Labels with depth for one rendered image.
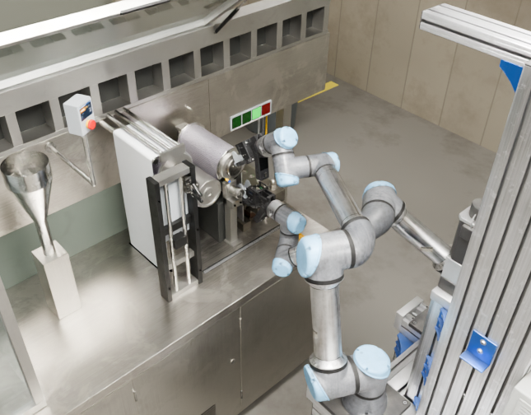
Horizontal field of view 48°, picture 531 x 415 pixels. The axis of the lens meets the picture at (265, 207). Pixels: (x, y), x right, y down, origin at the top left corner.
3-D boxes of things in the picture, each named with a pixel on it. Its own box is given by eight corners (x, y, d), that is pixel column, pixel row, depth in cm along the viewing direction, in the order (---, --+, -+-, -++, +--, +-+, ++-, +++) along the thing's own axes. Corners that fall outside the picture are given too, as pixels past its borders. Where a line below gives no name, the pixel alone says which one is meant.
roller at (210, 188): (197, 212, 226) (196, 187, 219) (158, 183, 241) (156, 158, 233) (221, 199, 233) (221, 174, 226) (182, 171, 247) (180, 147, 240)
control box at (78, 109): (87, 137, 174) (81, 108, 168) (68, 133, 176) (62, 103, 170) (100, 127, 179) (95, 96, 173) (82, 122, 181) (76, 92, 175)
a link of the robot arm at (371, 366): (393, 394, 188) (399, 367, 180) (353, 403, 185) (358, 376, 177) (377, 363, 197) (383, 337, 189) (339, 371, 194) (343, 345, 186)
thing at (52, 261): (56, 328, 209) (17, 199, 173) (38, 305, 217) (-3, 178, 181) (91, 307, 216) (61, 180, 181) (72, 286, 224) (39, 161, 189)
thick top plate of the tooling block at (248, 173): (257, 215, 249) (258, 204, 245) (197, 174, 271) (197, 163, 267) (284, 199, 257) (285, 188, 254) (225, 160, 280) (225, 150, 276)
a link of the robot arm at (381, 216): (399, 241, 198) (281, 284, 222) (400, 221, 206) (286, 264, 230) (383, 216, 193) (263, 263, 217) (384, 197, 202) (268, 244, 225)
